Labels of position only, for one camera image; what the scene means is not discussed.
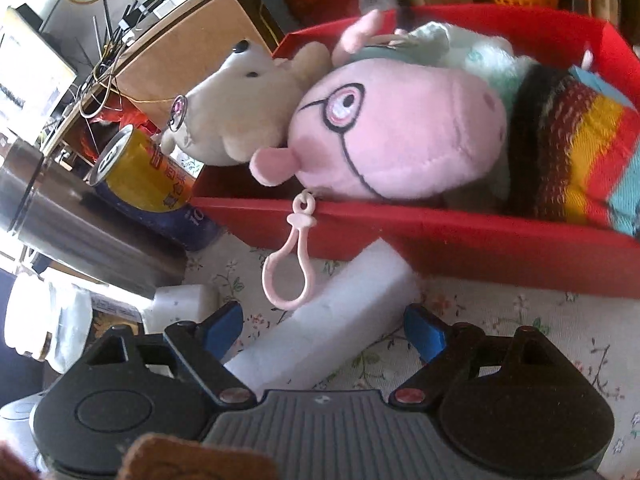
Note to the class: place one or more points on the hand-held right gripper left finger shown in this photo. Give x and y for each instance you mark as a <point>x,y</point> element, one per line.
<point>225,322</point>

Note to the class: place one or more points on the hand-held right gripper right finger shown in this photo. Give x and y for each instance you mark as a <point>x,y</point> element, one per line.
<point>425,332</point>

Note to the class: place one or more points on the red cardboard box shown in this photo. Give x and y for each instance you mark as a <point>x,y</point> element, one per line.
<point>450,245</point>

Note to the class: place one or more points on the long white foam block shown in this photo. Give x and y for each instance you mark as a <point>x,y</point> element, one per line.
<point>330,320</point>

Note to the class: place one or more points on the pink pig plush toy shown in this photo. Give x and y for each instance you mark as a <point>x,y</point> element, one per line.
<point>400,125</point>

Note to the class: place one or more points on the cream plush toy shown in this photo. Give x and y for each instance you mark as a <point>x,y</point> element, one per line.
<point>240,105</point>

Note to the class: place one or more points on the striped knit sock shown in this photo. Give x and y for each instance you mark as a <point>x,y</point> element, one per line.
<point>590,145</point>

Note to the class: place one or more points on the mint green white towel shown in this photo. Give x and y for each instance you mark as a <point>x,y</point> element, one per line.
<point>480,55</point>

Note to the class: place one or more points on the floral tablecloth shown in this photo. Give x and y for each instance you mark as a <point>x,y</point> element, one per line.
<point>550,320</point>

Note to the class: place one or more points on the brown fuzzy cloth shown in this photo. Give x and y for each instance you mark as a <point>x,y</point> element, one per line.
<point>195,460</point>

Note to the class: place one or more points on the yellow and blue drink can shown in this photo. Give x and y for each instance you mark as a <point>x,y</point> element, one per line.
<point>145,175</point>

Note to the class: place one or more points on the stainless steel thermos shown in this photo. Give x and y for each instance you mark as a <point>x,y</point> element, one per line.
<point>75,230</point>

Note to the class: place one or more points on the glass jar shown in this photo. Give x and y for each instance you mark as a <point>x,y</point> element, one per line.
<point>45,320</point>

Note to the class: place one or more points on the red bag under stand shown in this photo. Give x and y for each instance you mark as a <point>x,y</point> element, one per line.
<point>107,120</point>

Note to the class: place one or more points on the wooden television stand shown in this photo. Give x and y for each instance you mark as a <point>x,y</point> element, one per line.
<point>190,55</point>

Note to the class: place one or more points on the flat screen television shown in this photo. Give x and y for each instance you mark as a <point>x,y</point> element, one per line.
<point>30,75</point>

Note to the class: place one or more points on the black router with antennas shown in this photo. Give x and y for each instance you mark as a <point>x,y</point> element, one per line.
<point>131,15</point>

